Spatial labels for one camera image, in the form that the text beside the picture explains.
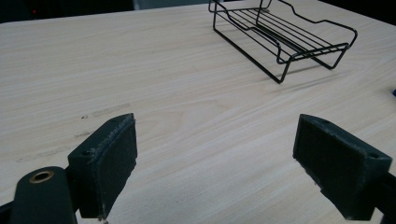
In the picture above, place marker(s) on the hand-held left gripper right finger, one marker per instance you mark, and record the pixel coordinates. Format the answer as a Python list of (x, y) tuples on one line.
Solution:
[(336, 161)]

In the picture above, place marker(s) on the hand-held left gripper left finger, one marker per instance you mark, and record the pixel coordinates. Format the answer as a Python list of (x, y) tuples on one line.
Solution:
[(106, 168)]

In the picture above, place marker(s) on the small blue object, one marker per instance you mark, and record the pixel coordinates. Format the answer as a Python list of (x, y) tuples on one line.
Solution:
[(393, 92)]

